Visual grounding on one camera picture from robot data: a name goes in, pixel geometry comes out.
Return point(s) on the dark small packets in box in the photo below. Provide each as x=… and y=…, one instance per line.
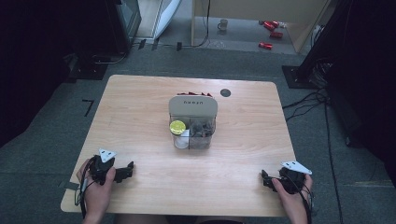
x=202, y=128

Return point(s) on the yellow lidded jar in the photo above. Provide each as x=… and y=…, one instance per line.
x=177, y=127

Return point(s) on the round grey table grommet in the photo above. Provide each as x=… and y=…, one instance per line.
x=225, y=92

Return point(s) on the black stand base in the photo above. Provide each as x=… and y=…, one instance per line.
x=294, y=77

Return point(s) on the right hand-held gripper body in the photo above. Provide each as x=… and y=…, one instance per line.
x=292, y=179

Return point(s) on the grey mug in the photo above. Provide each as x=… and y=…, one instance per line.
x=223, y=25

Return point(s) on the clear organizer box beige lid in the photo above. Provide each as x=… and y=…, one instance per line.
x=193, y=109

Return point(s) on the black cabinet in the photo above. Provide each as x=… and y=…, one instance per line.
x=124, y=21

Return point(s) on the red can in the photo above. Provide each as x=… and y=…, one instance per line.
x=269, y=25
x=276, y=34
x=265, y=45

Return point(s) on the white board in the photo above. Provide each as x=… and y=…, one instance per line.
x=166, y=15

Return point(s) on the person's left hand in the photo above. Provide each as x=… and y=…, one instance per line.
x=99, y=194

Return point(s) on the white round container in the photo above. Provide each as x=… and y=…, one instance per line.
x=182, y=140

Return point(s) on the light wooden frame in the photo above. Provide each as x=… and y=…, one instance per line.
x=246, y=7

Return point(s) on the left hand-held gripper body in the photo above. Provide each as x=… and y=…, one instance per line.
x=101, y=168

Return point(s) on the red packets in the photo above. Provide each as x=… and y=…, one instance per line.
x=194, y=93

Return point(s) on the grey tape strip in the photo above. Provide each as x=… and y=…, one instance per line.
x=69, y=185

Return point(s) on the black flat floor base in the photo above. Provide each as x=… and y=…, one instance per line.
x=88, y=70

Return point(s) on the person's right hand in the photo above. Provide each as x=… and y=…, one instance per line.
x=291, y=202

